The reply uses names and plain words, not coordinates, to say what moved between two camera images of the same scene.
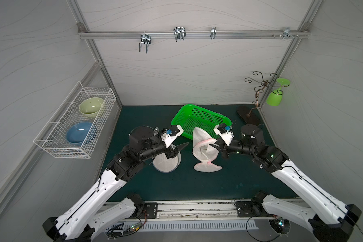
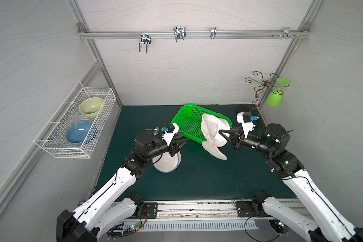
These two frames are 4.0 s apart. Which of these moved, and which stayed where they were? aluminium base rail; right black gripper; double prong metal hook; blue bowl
Moved: right black gripper
Stayed: double prong metal hook; aluminium base rail; blue bowl
